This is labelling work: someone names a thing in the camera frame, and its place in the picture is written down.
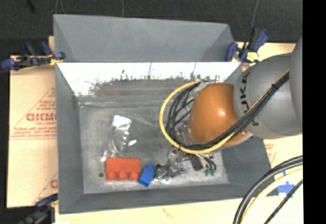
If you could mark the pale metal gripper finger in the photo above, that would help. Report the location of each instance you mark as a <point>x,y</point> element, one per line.
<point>165,168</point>
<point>163,178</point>

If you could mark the blue small block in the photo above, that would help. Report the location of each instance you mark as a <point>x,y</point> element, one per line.
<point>147,175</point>

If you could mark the red toy building brick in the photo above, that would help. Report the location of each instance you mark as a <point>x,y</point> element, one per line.
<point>122,168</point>

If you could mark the clear plastic packet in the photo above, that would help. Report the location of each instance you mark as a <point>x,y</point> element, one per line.
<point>119,131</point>

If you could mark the grey metal bin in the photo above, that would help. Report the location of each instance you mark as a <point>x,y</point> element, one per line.
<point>142,42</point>

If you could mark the brown cardboard board red print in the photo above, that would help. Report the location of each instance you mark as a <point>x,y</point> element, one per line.
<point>30,146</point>

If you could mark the black cylinder on white bracket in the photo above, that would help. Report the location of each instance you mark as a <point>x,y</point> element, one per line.
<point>197,163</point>

